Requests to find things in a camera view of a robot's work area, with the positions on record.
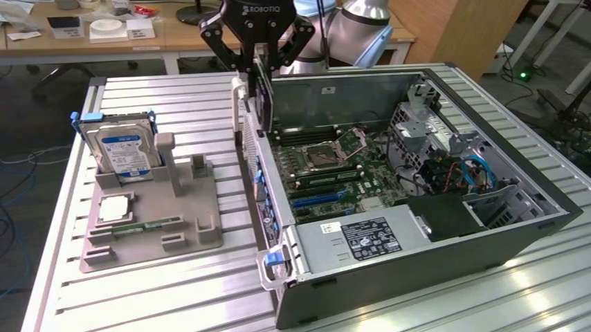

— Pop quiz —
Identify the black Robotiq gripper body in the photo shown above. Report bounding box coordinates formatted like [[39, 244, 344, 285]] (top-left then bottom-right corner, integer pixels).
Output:
[[221, 0, 297, 46]]

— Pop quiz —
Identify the black graphics card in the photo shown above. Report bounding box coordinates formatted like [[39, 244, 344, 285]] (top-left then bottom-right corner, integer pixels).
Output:
[[245, 43, 278, 138]]

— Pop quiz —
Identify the black round lamp base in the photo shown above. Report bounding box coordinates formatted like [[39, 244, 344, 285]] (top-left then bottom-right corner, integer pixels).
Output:
[[175, 0, 222, 26]]

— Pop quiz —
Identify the small white box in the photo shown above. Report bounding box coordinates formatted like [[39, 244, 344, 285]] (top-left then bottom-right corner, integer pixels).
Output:
[[125, 19, 155, 41]]

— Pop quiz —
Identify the white block with round recess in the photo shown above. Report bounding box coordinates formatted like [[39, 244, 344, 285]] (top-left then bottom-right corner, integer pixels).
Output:
[[89, 19, 130, 45]]

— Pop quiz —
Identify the metal socket cover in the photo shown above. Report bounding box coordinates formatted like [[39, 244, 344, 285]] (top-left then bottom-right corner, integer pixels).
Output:
[[336, 127, 372, 155]]

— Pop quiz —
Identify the CPU socket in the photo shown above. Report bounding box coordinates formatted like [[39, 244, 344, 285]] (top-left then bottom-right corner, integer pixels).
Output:
[[298, 143, 346, 172]]

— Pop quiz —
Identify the white box with black lid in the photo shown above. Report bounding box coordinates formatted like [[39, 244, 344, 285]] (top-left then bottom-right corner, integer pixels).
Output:
[[46, 16, 87, 39]]

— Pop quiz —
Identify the black office chair base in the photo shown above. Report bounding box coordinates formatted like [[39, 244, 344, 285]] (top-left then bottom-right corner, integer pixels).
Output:
[[27, 60, 141, 101]]

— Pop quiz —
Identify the wooden cabinet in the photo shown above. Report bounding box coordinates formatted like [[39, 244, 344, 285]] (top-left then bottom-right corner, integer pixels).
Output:
[[406, 0, 530, 80]]

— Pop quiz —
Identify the metal disk bay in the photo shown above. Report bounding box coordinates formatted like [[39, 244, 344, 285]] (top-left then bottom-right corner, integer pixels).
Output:
[[388, 74, 464, 155]]

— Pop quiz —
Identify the hard disk with blue carrier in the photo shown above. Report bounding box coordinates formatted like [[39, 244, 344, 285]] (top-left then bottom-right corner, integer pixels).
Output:
[[69, 109, 161, 184]]

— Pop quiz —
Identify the wooden desk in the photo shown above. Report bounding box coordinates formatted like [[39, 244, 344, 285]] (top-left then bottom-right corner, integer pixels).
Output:
[[0, 0, 417, 66]]

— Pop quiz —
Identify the green motherboard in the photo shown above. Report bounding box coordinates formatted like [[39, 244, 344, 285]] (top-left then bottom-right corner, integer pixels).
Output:
[[263, 113, 410, 225]]

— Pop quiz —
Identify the labelled RAM stick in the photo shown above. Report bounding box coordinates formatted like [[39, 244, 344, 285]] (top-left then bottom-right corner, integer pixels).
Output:
[[294, 169, 362, 187]]

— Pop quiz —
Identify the white paper label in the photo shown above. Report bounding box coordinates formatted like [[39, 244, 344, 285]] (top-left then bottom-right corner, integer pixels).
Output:
[[7, 30, 43, 41]]

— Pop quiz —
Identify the clear plastic bag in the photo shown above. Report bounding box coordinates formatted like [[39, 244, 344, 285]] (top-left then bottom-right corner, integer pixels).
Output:
[[0, 1, 37, 32]]

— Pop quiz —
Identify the black case fan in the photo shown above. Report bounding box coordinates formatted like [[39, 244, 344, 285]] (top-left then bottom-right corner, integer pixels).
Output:
[[420, 157, 464, 196]]

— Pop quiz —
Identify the grey parts rack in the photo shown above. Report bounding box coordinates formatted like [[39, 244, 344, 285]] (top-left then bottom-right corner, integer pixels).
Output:
[[79, 132, 226, 274]]

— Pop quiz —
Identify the silver chipset heatsink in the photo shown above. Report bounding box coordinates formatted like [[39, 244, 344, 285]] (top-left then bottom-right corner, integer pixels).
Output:
[[360, 197, 388, 212]]

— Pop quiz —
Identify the silver CPU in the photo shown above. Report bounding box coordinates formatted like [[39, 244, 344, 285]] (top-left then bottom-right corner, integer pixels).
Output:
[[98, 196, 134, 222]]

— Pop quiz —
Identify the green RAM stick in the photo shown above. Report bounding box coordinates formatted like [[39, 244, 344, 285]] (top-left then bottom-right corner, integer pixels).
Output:
[[110, 216, 182, 236]]

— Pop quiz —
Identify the black plastic shroud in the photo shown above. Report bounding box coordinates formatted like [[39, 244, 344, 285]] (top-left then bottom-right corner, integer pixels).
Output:
[[406, 192, 492, 243]]

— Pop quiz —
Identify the grey power supply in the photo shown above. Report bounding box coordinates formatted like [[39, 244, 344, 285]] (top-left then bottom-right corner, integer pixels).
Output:
[[295, 203, 436, 274]]

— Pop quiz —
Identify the black floor stand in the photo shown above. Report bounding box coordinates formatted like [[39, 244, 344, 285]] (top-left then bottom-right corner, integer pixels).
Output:
[[536, 88, 591, 139]]

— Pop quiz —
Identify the metal drive cage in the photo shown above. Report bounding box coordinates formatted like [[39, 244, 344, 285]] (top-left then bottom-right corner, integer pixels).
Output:
[[461, 185, 545, 231]]

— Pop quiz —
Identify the open black PC case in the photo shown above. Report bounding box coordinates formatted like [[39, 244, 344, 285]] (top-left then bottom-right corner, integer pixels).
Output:
[[230, 67, 584, 329]]

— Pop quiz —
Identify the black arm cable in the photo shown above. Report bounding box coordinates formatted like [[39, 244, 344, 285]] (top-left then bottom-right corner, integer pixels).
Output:
[[317, 0, 331, 68]]

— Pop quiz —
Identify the blue wire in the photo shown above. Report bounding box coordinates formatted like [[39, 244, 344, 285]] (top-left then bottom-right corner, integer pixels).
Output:
[[461, 156, 498, 190]]

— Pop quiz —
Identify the white desk frame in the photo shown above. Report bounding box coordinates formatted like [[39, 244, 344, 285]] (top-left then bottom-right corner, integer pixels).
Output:
[[506, 0, 591, 95]]

